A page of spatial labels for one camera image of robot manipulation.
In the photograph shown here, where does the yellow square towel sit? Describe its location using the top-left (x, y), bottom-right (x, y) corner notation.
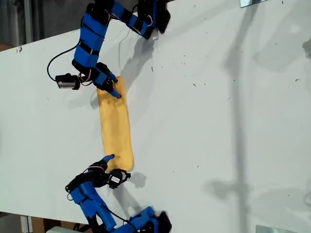
top-left (96, 74), bottom-right (136, 172)

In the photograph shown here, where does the white container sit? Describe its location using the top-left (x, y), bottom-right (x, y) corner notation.
top-left (45, 226), bottom-right (73, 233)

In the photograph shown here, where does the brown cardboard box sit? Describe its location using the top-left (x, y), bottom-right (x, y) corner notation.
top-left (30, 216), bottom-right (85, 233)

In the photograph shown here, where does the white table leg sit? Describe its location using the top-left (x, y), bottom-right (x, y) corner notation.
top-left (20, 215), bottom-right (34, 233)

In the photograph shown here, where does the thin white cable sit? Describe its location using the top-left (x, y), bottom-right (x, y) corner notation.
top-left (118, 24), bottom-right (134, 76)

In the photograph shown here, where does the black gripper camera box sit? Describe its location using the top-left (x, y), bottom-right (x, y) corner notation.
top-left (106, 169), bottom-right (132, 189)
top-left (55, 73), bottom-right (81, 91)

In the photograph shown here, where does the black camera cable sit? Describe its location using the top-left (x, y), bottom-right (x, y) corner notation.
top-left (47, 46), bottom-right (80, 81)

